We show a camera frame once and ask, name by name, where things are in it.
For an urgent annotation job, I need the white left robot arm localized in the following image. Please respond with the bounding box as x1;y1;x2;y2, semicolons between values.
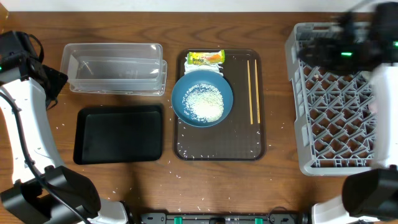
1;31;129;223

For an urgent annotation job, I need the black rectangular tray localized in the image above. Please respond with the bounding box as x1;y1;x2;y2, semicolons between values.
73;105;163;165

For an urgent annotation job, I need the dark brown serving tray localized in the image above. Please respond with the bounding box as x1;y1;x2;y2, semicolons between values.
173;49;266;161

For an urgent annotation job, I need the wooden chopstick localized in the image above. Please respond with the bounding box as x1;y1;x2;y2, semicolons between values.
254;60;261;124
247;60;254;125

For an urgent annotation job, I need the clear plastic bin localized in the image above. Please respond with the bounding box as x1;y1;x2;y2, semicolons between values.
60;43;167;96

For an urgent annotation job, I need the grey dishwasher rack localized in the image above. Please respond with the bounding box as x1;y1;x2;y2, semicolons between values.
285;22;377;176

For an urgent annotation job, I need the yellow green snack wrapper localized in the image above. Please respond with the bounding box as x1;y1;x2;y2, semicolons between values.
187;50;225;65

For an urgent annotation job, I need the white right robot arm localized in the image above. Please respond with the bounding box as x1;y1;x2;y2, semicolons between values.
298;2;397;223

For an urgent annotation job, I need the white crumpled napkin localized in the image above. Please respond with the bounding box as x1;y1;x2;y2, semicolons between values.
184;52;223;76

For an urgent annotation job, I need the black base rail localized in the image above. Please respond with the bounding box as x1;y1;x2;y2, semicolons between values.
138;213;298;224

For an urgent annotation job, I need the pile of white rice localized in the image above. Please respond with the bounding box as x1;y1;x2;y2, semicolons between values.
182;83;224;123

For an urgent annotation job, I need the dark blue plate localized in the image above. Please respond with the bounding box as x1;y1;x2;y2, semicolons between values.
172;70;234;128

